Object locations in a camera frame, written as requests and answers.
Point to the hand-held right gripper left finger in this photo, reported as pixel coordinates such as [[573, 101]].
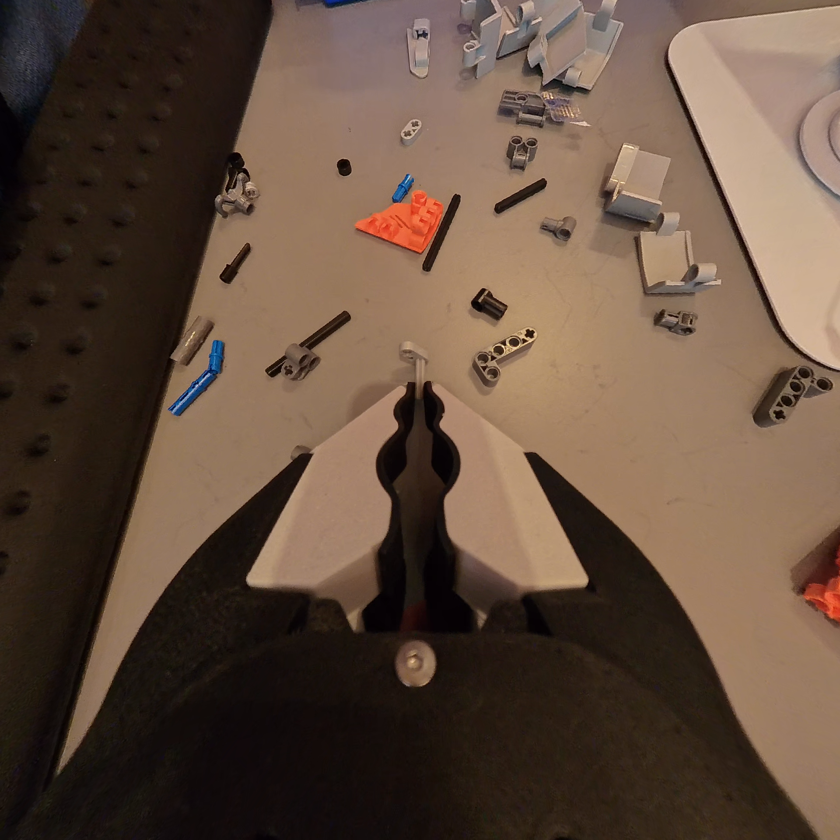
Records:
[[321, 525]]

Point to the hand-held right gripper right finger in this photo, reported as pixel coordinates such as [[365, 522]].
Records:
[[512, 525]]

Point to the small light grey link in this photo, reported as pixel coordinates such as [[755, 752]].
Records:
[[411, 130], [413, 354]]

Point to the short blue pin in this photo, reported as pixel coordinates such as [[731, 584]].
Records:
[[402, 187]]

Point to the black elbow piece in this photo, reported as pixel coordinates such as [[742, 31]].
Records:
[[235, 167]]

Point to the grey axle connector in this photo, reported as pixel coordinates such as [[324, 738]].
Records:
[[300, 362]]

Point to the grey angled beam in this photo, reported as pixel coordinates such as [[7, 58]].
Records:
[[505, 354]]

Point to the long black axle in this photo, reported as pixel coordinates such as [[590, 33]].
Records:
[[308, 344]]

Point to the blue angled pin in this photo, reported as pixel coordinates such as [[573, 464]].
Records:
[[197, 377]]

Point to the black pin connector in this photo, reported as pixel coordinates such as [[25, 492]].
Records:
[[489, 303]]

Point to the silver tube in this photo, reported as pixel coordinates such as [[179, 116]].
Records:
[[192, 341]]

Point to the small dark grey connector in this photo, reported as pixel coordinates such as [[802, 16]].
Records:
[[676, 319]]

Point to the black axle pin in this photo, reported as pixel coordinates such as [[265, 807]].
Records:
[[235, 262]]

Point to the grey pin connector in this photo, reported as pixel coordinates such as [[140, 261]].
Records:
[[560, 226]]

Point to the dark grey short beam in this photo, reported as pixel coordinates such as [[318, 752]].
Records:
[[791, 394]]

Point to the light grey curved panel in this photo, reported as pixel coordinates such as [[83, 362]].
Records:
[[676, 262]]

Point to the large orange wedge panel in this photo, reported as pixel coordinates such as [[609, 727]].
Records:
[[400, 220]]

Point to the small orange wedge panel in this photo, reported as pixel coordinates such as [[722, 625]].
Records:
[[823, 594]]

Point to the short black axle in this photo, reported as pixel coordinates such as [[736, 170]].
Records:
[[520, 195]]

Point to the silver branched connector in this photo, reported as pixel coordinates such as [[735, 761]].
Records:
[[236, 200]]

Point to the black bush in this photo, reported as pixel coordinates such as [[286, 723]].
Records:
[[344, 166]]

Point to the light grey box panel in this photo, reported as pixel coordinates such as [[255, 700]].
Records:
[[636, 187]]

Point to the dark grey double connector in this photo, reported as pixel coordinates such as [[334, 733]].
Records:
[[523, 151]]

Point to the dark grey pin joiner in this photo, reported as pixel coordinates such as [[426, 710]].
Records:
[[522, 106]]

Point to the small clear plastic bag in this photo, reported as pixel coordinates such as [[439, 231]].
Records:
[[565, 108]]

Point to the narrow light grey panel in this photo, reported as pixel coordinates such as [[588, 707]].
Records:
[[420, 49]]

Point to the pile of light grey panels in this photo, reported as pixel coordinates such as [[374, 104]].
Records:
[[544, 39]]

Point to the blue denim trouser leg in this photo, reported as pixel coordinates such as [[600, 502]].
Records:
[[26, 46]]

